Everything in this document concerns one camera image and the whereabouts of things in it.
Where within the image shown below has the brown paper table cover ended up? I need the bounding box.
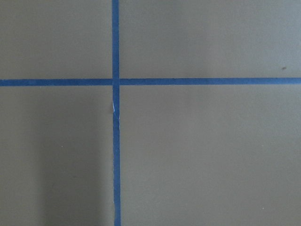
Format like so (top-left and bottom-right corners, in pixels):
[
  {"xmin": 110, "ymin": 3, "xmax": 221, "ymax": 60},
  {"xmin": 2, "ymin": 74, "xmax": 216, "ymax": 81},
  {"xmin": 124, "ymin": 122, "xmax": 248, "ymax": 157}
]
[{"xmin": 0, "ymin": 0, "xmax": 301, "ymax": 226}]

